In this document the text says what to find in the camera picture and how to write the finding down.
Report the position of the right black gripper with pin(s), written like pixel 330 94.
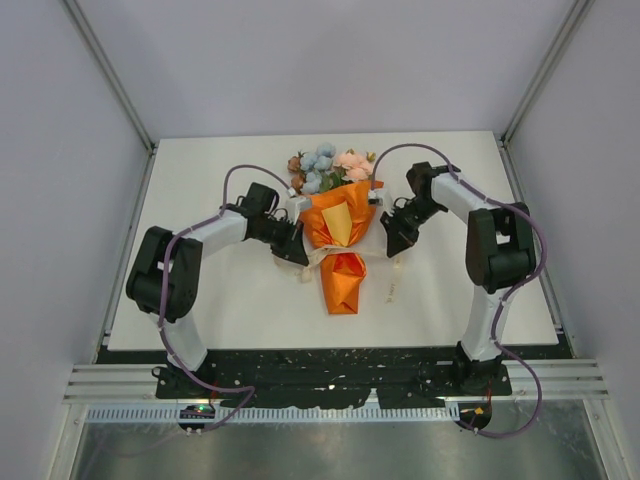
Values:
pixel 398 238

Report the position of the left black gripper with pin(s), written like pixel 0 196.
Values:
pixel 292 248

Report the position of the cream ribbon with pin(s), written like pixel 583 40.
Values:
pixel 304 273

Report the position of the orange wrapping paper sheet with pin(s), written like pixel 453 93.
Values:
pixel 336 222

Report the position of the fake flower bouquet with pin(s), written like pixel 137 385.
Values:
pixel 313 171

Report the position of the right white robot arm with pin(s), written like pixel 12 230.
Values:
pixel 499 256

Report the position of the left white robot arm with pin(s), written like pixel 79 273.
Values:
pixel 165 276

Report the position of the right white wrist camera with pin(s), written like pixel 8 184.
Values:
pixel 379 197

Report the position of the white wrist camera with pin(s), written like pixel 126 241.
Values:
pixel 379 197
pixel 295 204

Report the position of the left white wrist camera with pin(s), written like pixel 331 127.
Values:
pixel 295 204

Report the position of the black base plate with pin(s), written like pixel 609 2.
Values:
pixel 325 378

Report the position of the white slotted cable duct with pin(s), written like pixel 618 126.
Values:
pixel 197 413

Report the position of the left aluminium frame post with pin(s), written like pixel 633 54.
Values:
pixel 81 23

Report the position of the aluminium frame post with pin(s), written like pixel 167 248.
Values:
pixel 562 39
pixel 81 23

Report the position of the right aluminium frame post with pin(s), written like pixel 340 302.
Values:
pixel 562 39

